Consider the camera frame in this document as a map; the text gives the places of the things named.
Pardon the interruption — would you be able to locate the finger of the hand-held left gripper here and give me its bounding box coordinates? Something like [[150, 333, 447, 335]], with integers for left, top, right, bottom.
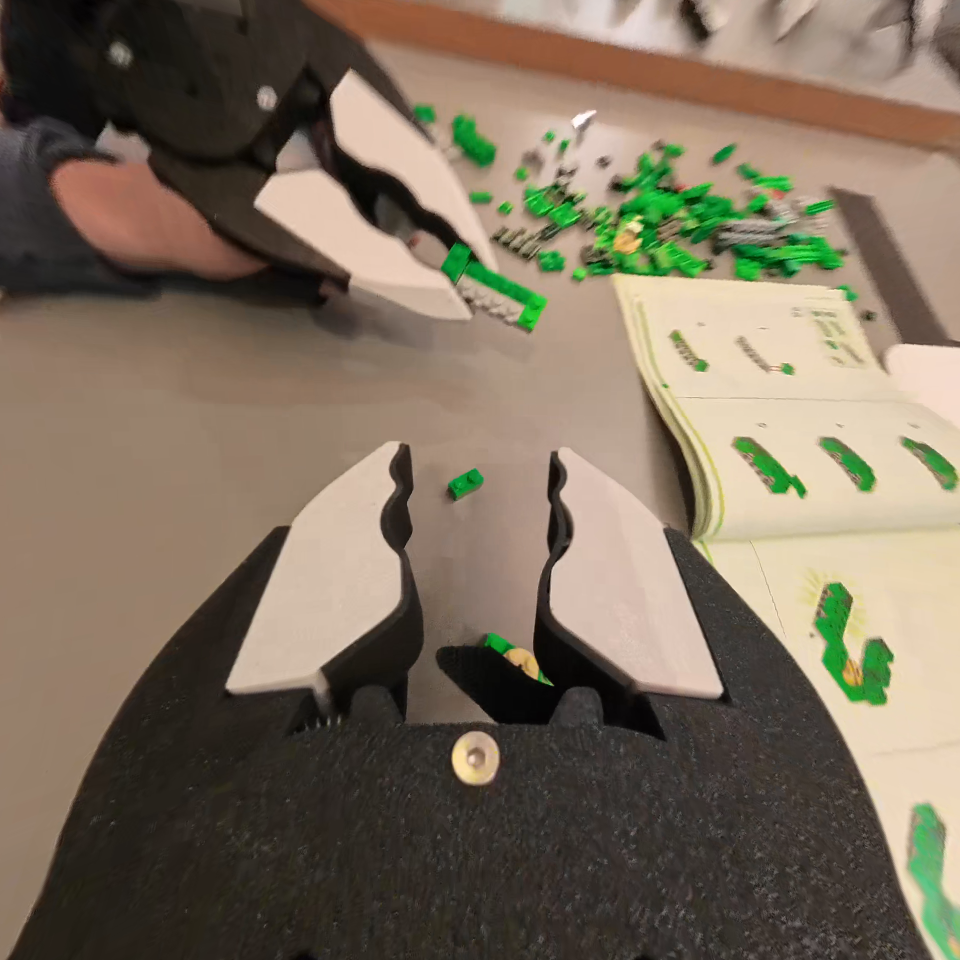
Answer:
[[253, 167, 475, 322], [328, 67, 501, 275]]

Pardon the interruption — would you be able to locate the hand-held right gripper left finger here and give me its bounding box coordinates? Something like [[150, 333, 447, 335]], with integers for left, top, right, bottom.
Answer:
[[225, 441, 425, 695]]

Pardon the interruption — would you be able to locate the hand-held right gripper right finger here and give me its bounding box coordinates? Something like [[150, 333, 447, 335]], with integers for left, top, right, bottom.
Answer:
[[534, 447, 726, 701]]

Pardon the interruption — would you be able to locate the green grey brick assembly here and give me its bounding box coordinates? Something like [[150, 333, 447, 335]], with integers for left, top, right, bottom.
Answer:
[[441, 243, 549, 333]]

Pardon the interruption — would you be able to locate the grey desk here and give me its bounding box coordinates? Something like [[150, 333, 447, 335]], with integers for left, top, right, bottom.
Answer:
[[0, 37, 960, 960]]

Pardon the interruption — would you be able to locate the wood-edged neighbouring desk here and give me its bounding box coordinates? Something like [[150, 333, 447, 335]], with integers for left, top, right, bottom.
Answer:
[[307, 0, 960, 151]]

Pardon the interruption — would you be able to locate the person's left hand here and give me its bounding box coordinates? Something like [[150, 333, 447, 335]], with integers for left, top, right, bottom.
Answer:
[[51, 159, 270, 282]]

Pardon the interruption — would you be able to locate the long green brick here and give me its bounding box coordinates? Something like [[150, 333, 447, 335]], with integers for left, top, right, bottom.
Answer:
[[450, 114, 498, 168]]

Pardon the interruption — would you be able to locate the green tan partial brick build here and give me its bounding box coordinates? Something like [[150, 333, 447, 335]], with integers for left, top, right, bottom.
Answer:
[[483, 632, 555, 687]]

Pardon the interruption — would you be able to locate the building instruction booklet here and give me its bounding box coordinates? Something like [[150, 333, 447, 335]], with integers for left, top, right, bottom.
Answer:
[[611, 273, 960, 960]]

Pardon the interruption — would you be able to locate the pile of green bricks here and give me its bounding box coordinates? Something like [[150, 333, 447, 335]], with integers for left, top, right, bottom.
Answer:
[[408, 105, 860, 282]]

